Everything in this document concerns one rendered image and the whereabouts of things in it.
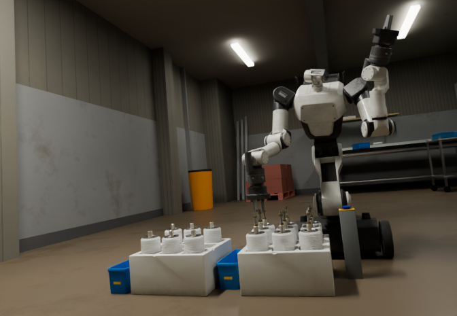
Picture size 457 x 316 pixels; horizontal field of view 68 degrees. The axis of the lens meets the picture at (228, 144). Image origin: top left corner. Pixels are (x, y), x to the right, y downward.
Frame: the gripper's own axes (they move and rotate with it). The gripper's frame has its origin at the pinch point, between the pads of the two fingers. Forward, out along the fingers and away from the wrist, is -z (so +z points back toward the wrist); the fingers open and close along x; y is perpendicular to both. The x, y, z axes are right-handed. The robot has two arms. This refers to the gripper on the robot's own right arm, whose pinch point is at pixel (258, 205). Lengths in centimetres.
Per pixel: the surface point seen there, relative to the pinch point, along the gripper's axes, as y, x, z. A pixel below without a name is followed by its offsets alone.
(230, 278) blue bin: 13.6, 12.1, -31.6
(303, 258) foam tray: 15.5, -23.6, -21.1
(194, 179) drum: -366, 264, 18
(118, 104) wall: -207, 281, 134
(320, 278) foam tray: 14.5, -29.5, -29.1
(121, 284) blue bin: 30, 63, -32
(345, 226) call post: -11.0, -37.7, -12.7
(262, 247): 14.5, -5.7, -17.1
